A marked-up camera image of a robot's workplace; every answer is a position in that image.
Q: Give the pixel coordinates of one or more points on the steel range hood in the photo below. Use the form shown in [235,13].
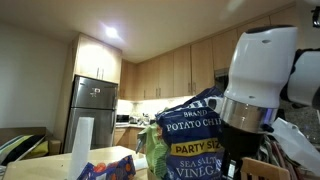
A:
[221,75]

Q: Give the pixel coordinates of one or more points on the white paper towel roll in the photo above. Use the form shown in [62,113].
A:
[81,146]

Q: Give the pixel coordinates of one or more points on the striped hanging towel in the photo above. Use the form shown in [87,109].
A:
[271,150]

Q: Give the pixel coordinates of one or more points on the blue potato chips bag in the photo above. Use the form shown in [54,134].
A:
[190,146]

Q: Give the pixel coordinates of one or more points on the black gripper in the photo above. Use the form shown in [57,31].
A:
[240,143]

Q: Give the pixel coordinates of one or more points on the striped pillow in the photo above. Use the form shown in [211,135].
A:
[16,146]

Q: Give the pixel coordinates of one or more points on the pink hanging towel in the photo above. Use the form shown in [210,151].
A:
[290,168]

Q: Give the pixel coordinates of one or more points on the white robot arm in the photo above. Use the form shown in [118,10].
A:
[263,66]

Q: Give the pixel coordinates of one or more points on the light wood base cabinet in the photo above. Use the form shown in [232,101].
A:
[130,136]

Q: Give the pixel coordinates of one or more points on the green popcorn bag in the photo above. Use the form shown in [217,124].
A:
[155,150]

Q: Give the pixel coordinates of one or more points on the stainless steel refrigerator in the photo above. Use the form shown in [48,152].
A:
[93,110]

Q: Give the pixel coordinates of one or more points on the ceiling light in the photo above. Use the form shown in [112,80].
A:
[111,32]

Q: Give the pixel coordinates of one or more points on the yellow pillow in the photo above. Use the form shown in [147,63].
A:
[40,150]

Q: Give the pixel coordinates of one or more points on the brown sofa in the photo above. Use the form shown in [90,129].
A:
[20,130]

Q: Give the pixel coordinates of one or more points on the blue orange snack packet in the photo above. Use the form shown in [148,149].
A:
[113,170]

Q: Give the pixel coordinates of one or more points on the white fridge magnet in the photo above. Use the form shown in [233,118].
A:
[97,90]

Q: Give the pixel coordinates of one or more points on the light wood wall cabinet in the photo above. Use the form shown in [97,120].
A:
[173,73]
[283,16]
[96,60]
[223,50]

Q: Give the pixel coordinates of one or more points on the black microwave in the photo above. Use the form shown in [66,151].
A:
[122,118]

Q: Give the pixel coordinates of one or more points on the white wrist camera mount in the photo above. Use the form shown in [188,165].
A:
[293,143]

